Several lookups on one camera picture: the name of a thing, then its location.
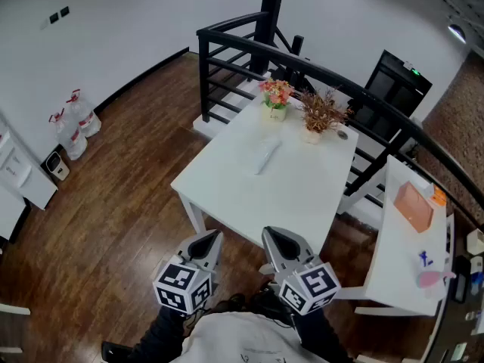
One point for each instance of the person's white shirt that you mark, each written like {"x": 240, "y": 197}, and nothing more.
{"x": 246, "y": 339}

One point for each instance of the large clear water bottle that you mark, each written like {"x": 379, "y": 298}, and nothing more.
{"x": 72, "y": 138}
{"x": 86, "y": 115}

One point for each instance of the small orange box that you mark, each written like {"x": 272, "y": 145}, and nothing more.
{"x": 439, "y": 197}

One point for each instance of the black double door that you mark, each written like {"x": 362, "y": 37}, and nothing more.
{"x": 397, "y": 85}

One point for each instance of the small blue tool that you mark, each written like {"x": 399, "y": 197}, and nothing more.
{"x": 425, "y": 258}

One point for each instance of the white square table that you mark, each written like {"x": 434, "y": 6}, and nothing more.
{"x": 283, "y": 195}

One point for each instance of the person's right forearm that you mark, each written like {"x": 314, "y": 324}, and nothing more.
{"x": 321, "y": 335}

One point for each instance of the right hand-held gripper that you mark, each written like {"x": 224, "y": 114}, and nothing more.
{"x": 310, "y": 287}

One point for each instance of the black wall switch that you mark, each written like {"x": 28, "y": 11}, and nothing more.
{"x": 64, "y": 11}
{"x": 53, "y": 18}

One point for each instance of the green exit sign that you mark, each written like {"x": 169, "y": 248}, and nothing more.
{"x": 413, "y": 70}

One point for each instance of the person's left forearm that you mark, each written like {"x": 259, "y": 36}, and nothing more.
{"x": 162, "y": 335}

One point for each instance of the brown cardboard box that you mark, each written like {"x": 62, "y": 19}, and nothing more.
{"x": 414, "y": 206}

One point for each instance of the white cabinet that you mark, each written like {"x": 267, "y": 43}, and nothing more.
{"x": 22, "y": 180}

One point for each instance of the small white waste bin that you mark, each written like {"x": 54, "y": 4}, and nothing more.
{"x": 57, "y": 166}

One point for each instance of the white open storage box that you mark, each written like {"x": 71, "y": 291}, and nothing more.
{"x": 476, "y": 240}

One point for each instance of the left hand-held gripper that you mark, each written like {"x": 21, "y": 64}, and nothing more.
{"x": 181, "y": 287}

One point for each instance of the long white table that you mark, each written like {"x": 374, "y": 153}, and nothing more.
{"x": 401, "y": 263}

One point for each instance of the pink flowers in white pot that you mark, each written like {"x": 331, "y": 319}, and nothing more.
{"x": 276, "y": 97}

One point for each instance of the dried brown plant in pot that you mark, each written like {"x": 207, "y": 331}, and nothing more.
{"x": 321, "y": 113}

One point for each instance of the pink object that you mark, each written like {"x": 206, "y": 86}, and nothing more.
{"x": 431, "y": 279}

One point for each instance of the black stair railing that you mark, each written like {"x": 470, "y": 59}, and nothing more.
{"x": 272, "y": 13}

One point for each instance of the black pendant ceiling lamp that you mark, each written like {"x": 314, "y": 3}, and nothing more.
{"x": 457, "y": 32}

